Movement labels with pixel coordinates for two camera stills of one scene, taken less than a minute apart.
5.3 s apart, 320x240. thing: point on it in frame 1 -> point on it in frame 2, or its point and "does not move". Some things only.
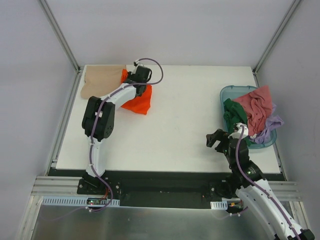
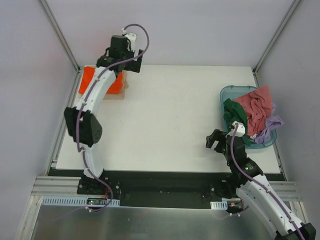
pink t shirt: (258, 106) does not move
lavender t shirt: (272, 120) does not move
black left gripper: (141, 89) -> (136, 64)
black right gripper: (222, 141) does not move
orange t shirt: (139, 104) -> (88, 75)
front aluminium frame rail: (285, 190) does not move
